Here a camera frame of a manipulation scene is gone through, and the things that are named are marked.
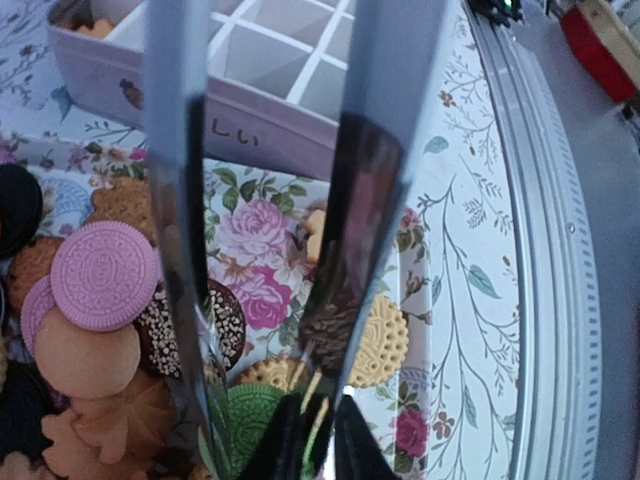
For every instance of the pink divided cookie tin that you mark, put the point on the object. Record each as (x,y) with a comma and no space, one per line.
(276,74)

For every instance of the floral rectangular tray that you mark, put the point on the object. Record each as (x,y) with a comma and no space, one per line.
(256,247)

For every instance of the green sandwich cookie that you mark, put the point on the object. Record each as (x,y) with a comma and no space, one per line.
(238,421)

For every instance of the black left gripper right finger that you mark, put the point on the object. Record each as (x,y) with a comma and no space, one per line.
(356,452)

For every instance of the aluminium front rail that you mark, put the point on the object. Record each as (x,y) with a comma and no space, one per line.
(573,172)

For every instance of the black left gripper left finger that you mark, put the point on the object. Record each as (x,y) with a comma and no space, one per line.
(295,443)

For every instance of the pink sandwich cookie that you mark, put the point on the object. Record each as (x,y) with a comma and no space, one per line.
(37,303)
(104,275)

